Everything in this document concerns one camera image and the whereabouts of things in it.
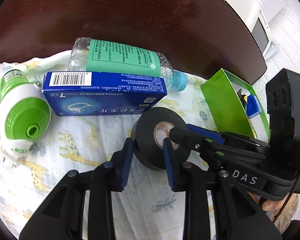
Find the black tape roll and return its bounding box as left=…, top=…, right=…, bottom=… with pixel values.
left=131, top=107, right=188, bottom=171

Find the clear bottle green label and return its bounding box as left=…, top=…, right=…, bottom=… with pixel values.
left=68, top=37, right=188, bottom=92

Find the person's right hand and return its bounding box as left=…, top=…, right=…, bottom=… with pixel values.
left=248, top=192, right=285, bottom=211

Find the green white cardboard tray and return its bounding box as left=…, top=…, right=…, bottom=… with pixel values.
left=200, top=69, right=269, bottom=142

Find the black pliers tool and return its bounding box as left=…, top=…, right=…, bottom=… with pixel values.
left=237, top=88, right=248, bottom=107

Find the blue pack in tray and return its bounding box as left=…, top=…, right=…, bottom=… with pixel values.
left=246, top=94, right=262, bottom=119

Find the giraffe print cloth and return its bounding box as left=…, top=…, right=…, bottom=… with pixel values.
left=0, top=49, right=266, bottom=240

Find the dark brown wooden board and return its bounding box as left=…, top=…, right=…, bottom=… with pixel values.
left=0, top=0, right=267, bottom=84

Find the white green spray bottle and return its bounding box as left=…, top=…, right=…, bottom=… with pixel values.
left=0, top=69, right=51, bottom=163

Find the blue medicine box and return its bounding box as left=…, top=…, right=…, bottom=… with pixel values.
left=42, top=72, right=167, bottom=116

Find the white CRT monitor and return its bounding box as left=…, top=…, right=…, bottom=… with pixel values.
left=225, top=0, right=279, bottom=61

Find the black camera box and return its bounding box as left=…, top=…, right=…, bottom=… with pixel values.
left=266, top=68, right=300, bottom=169

